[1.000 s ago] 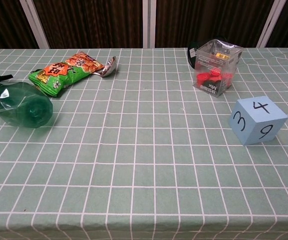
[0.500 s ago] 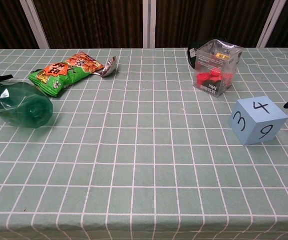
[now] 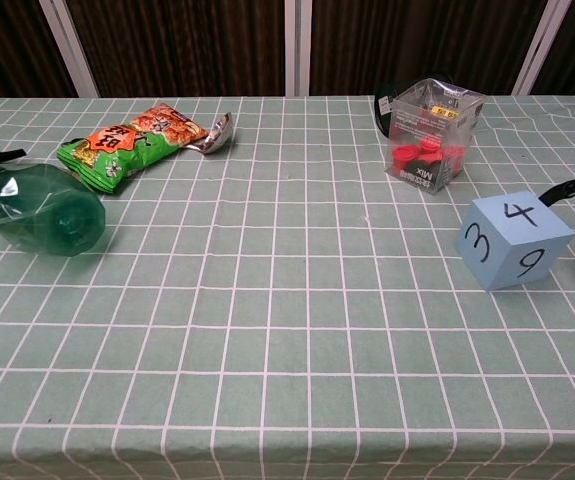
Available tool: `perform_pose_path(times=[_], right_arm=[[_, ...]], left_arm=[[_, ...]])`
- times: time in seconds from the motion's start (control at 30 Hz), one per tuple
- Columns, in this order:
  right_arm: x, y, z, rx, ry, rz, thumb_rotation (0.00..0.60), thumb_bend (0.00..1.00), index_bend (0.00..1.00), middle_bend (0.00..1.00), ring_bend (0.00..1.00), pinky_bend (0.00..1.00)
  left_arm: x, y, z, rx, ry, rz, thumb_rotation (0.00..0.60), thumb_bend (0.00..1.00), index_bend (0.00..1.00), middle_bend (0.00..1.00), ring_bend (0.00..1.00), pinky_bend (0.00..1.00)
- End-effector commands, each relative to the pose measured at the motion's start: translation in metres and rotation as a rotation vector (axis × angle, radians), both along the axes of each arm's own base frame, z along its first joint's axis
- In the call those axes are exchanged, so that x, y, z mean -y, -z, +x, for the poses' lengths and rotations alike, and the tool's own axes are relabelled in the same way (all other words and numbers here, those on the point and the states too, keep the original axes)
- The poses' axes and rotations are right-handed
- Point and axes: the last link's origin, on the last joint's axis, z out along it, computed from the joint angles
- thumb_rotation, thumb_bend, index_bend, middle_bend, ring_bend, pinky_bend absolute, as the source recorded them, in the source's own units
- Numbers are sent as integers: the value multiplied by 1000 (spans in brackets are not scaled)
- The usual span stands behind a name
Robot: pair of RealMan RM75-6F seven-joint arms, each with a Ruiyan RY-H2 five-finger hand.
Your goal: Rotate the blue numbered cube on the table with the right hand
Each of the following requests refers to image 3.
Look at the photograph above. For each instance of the white partition post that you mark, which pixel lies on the white partition post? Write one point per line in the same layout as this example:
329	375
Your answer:
542	47
297	47
69	47

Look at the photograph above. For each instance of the clear plastic box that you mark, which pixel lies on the clear plastic box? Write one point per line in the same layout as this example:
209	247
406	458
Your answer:
432	125

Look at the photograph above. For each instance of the red plastic cap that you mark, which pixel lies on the red plastic cap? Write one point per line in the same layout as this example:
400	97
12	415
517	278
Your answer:
428	148
404	155

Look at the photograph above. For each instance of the light blue numbered cube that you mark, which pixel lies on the light blue numbered cube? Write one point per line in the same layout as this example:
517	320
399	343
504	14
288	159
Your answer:
497	250

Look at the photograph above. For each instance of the green transparent plastic bottle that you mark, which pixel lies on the green transparent plastic bottle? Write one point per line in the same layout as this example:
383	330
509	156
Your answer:
42	210

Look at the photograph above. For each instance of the green checkered tablecloth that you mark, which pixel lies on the green checkered tablecloth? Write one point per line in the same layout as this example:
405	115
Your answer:
277	325

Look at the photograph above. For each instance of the green orange snack bag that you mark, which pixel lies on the green orange snack bag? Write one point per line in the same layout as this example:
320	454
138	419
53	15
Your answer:
127	145

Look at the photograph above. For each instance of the black round object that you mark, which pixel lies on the black round object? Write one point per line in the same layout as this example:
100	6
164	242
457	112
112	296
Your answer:
383	107

